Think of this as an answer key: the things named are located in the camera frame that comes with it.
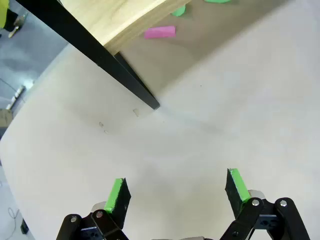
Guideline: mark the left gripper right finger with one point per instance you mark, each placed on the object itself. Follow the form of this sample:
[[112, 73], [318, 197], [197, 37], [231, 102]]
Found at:
[[235, 195]]

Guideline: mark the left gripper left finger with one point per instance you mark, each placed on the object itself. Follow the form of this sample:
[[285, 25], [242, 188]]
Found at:
[[120, 200]]

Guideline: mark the cardboard box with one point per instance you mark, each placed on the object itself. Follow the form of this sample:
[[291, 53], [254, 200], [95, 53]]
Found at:
[[5, 118]]

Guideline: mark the white power strip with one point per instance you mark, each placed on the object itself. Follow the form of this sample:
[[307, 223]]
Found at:
[[16, 96]]

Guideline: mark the pink paper scrap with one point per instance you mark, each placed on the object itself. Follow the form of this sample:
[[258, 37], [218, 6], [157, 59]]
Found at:
[[160, 32]]

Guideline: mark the green paper scrap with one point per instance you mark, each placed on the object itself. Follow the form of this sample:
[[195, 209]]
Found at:
[[217, 1], [178, 11]]

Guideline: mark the person in yellow apron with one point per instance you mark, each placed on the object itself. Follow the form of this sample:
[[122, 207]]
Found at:
[[11, 20]]

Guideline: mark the two-tier wooden shelf black frame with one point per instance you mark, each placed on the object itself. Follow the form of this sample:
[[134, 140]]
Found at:
[[75, 35]]

